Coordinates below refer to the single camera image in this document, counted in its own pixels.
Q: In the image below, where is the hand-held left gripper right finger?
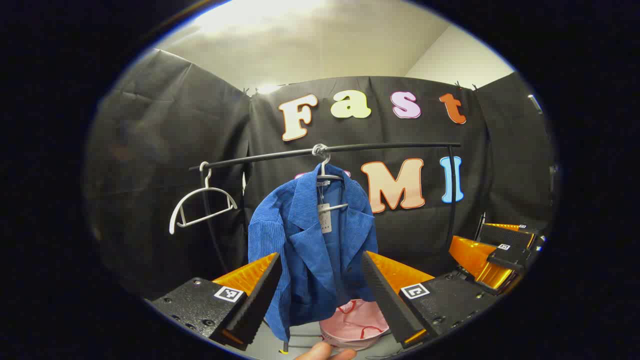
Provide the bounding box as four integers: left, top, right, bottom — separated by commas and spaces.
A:
361, 251, 501, 350

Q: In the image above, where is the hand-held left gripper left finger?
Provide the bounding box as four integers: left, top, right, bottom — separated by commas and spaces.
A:
150, 252, 283, 352

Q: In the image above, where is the pink laundry hamper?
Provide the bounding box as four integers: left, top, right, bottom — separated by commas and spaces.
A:
319, 299, 391, 351

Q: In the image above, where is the blue corduroy jacket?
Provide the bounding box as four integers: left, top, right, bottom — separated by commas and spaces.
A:
248, 164, 379, 343

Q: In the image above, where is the white hanger with crossbar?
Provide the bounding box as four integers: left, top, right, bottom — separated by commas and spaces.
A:
312, 144, 351, 212
169, 161, 239, 236

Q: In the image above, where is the black clothes rack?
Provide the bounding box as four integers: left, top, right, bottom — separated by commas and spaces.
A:
189, 142, 462, 353

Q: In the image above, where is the black backdrop cloth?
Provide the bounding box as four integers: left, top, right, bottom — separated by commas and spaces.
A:
82, 47, 558, 301

